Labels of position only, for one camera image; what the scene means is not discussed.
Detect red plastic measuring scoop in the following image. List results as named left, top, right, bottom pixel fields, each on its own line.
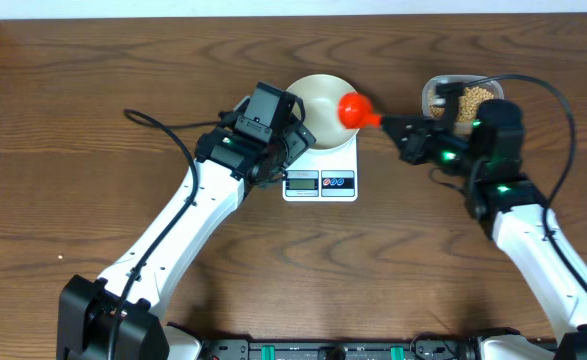
left=338, top=92, right=382, bottom=129

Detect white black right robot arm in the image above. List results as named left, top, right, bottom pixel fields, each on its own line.
left=381, top=99, right=587, bottom=359

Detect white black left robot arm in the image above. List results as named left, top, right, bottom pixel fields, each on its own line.
left=56, top=82, right=315, bottom=360

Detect cream ceramic bowl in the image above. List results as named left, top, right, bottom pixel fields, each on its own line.
left=286, top=74, right=358, bottom=150

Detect white digital kitchen scale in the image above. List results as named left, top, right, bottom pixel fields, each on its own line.
left=282, top=136, right=358, bottom=202

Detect soybeans in container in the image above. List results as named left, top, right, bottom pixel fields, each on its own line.
left=428, top=86, right=495, bottom=124

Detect clear plastic container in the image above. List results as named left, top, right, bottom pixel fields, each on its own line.
left=422, top=75, right=504, bottom=137

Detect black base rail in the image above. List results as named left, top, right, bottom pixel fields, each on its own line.
left=192, top=333, right=559, bottom=360

